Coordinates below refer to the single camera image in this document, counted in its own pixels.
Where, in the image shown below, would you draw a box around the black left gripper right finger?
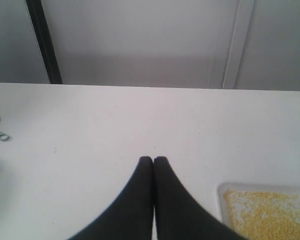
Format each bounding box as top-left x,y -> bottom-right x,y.
153,156 -> 240,240

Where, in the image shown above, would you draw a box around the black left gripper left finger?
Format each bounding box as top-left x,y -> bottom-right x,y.
71,156 -> 154,240

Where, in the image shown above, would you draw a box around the yellow millet grains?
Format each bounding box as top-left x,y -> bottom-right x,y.
223,190 -> 300,240

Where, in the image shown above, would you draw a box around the clear plastic tray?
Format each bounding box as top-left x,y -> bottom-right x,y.
217,182 -> 300,240

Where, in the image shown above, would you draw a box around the white cabinet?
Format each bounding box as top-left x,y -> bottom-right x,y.
42,0 -> 300,91

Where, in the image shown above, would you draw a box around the dark left vertical post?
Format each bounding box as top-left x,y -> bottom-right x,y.
25,0 -> 63,85

